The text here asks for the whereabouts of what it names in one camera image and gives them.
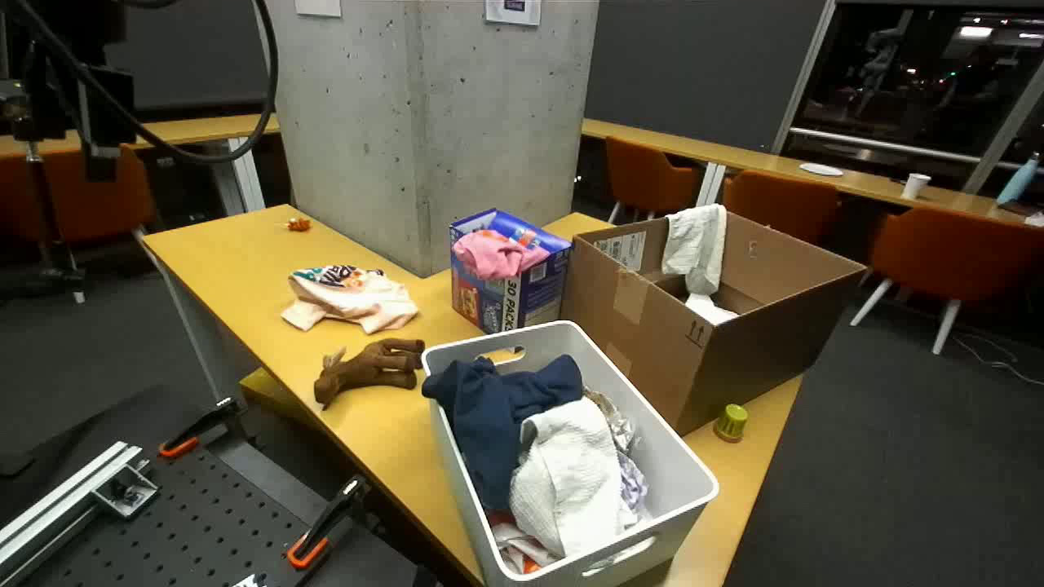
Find long wooden counter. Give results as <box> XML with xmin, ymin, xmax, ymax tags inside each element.
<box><xmin>578</xmin><ymin>114</ymin><xmax>1044</xmax><ymax>234</ymax></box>

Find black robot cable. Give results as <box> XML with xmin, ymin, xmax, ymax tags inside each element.
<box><xmin>8</xmin><ymin>0</ymin><xmax>279</xmax><ymax>174</ymax></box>

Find white plastic organisation bin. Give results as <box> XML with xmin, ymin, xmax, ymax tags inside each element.
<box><xmin>417</xmin><ymin>317</ymin><xmax>720</xmax><ymax>587</ymax></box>

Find orange handled clamp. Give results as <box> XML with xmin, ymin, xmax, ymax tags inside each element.
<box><xmin>282</xmin><ymin>473</ymin><xmax>364</xmax><ymax>575</ymax></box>
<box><xmin>154</xmin><ymin>394</ymin><xmax>242</xmax><ymax>462</ymax></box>

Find aluminium rail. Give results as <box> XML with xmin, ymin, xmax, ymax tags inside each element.
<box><xmin>0</xmin><ymin>438</ymin><xmax>162</xmax><ymax>580</ymax></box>

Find white garment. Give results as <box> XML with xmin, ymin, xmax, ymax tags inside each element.
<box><xmin>508</xmin><ymin>394</ymin><xmax>633</xmax><ymax>562</ymax></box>

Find orange chair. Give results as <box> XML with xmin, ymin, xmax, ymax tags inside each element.
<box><xmin>599</xmin><ymin>136</ymin><xmax>706</xmax><ymax>228</ymax></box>
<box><xmin>0</xmin><ymin>144</ymin><xmax>155</xmax><ymax>307</ymax></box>
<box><xmin>720</xmin><ymin>169</ymin><xmax>845</xmax><ymax>249</ymax></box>
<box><xmin>847</xmin><ymin>206</ymin><xmax>1044</xmax><ymax>358</ymax></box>

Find white printed shirt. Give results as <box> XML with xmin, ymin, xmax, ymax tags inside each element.
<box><xmin>278</xmin><ymin>262</ymin><xmax>425</xmax><ymax>335</ymax></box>

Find small yellow-green cup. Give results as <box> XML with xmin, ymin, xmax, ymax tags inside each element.
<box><xmin>711</xmin><ymin>401</ymin><xmax>753</xmax><ymax>448</ymax></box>

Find grey patterned cloth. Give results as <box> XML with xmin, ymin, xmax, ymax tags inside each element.
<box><xmin>591</xmin><ymin>389</ymin><xmax>656</xmax><ymax>533</ymax></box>

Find pink cloth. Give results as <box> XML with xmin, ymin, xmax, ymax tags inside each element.
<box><xmin>450</xmin><ymin>225</ymin><xmax>552</xmax><ymax>284</ymax></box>

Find concrete pillar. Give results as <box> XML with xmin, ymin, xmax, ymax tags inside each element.
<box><xmin>262</xmin><ymin>0</ymin><xmax>604</xmax><ymax>277</ymax></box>

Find navy blue garment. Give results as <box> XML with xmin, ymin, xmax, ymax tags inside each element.
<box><xmin>421</xmin><ymin>352</ymin><xmax>586</xmax><ymax>517</ymax></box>

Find blue printed cardboard box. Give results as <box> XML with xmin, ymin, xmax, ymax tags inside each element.
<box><xmin>446</xmin><ymin>206</ymin><xmax>575</xmax><ymax>335</ymax></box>

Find red patterned cloth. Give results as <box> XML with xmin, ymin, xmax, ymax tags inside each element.
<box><xmin>485</xmin><ymin>517</ymin><xmax>562</xmax><ymax>578</ymax></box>

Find brown cardboard box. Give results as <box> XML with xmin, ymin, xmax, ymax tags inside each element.
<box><xmin>557</xmin><ymin>206</ymin><xmax>871</xmax><ymax>438</ymax></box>

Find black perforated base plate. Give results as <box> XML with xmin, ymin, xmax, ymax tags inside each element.
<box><xmin>16</xmin><ymin>434</ymin><xmax>421</xmax><ymax>587</ymax></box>

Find white cloth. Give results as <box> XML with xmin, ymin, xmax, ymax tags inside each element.
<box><xmin>658</xmin><ymin>201</ymin><xmax>740</xmax><ymax>325</ymax></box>

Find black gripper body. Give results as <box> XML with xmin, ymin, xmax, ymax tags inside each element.
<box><xmin>0</xmin><ymin>0</ymin><xmax>143</xmax><ymax>150</ymax></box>

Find light blue bottle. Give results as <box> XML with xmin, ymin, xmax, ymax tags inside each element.
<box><xmin>992</xmin><ymin>150</ymin><xmax>1044</xmax><ymax>211</ymax></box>

